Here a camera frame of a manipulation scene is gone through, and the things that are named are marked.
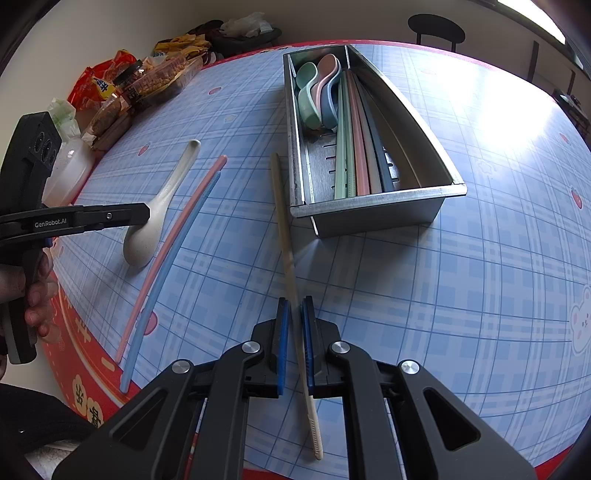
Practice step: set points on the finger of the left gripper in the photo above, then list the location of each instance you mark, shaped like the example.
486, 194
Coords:
111, 216

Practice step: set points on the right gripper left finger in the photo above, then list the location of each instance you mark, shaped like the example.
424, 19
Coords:
190, 421

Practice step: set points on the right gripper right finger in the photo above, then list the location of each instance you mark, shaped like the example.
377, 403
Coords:
401, 422

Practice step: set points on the beige chopstick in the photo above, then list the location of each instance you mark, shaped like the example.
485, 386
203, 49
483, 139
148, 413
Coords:
368, 143
289, 272

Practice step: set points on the dark blue chopstick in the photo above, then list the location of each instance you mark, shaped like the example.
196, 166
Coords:
388, 171

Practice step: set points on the green chopstick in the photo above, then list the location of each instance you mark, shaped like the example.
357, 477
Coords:
348, 134
340, 158

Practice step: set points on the blue spoon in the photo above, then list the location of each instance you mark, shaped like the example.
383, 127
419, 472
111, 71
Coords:
329, 100

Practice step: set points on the pink spoon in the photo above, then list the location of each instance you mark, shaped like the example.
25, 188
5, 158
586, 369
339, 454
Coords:
326, 67

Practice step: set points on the green spoon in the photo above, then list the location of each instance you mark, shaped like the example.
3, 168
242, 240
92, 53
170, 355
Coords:
306, 78

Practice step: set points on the person's left hand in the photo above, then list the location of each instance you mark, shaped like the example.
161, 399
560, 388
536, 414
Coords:
39, 313

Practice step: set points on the white plastic container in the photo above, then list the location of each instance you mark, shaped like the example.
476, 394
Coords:
71, 169

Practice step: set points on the beige spoon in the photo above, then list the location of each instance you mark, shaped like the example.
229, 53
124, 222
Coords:
140, 242

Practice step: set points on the packaged bread bag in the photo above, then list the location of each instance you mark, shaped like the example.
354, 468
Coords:
108, 125

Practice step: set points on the red snack bag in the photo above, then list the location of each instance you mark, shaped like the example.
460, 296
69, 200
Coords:
96, 84

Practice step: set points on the blue plaid tablecloth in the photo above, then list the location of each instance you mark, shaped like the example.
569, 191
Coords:
476, 265

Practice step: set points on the clear box of nuts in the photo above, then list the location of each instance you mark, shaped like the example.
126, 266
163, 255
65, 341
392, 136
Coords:
162, 83

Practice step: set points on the metal utensil tray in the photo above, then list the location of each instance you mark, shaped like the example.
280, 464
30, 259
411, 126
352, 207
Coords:
427, 175

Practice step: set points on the black round stool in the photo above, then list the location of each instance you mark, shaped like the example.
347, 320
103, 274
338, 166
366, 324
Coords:
437, 26

